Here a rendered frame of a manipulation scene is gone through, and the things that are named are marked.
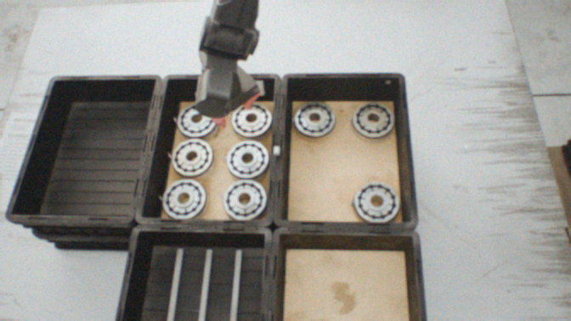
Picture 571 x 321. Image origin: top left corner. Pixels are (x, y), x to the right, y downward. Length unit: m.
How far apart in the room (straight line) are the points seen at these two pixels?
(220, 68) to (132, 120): 0.59
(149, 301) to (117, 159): 0.38
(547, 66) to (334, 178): 1.67
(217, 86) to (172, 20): 0.97
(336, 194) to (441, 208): 0.31
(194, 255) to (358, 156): 0.45
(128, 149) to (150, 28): 0.56
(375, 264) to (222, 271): 0.34
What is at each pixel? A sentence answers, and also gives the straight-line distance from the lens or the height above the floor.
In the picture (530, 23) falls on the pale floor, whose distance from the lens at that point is 2.77.
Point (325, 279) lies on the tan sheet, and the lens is 1.05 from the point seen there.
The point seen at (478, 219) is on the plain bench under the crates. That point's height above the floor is 0.70.
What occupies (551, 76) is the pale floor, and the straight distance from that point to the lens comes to 2.58.
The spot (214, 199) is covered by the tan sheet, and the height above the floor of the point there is 0.83.
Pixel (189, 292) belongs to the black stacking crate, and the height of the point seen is 0.83.
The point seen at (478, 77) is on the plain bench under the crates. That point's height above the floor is 0.70.
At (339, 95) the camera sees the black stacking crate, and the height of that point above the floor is 0.85.
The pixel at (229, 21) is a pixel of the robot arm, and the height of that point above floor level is 1.35.
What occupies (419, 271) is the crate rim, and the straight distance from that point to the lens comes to 0.99.
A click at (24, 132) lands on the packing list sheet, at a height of 0.70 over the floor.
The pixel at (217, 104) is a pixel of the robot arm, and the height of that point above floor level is 1.25.
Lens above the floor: 1.86
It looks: 62 degrees down
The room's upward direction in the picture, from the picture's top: 8 degrees counter-clockwise
